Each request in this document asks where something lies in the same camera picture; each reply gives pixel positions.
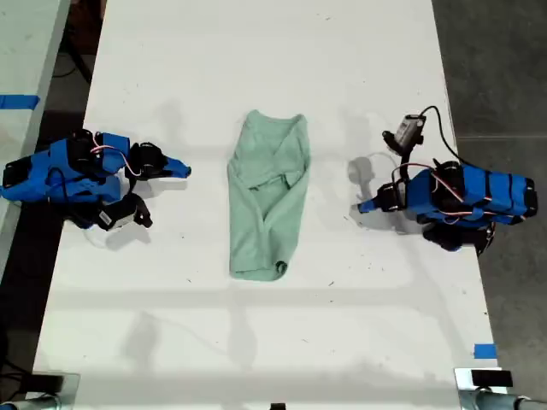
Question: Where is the pale green T-shirt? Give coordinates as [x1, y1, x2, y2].
[226, 108, 311, 284]

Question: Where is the long blue tape strip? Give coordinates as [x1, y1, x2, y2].
[0, 94, 41, 111]

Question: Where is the white side table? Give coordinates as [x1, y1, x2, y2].
[0, 0, 73, 268]

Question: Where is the small black box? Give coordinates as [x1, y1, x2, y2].
[31, 374, 65, 392]
[471, 369, 514, 389]

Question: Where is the metal table clamp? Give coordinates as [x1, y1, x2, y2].
[0, 372, 81, 410]
[453, 366, 547, 410]

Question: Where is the black camera box white label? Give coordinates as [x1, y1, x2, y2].
[90, 192, 154, 233]

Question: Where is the grey black camera box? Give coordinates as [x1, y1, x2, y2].
[382, 114, 426, 155]

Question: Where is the black camera cable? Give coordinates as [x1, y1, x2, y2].
[419, 105, 472, 166]

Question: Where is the black floor cable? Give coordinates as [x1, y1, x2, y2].
[51, 40, 94, 85]

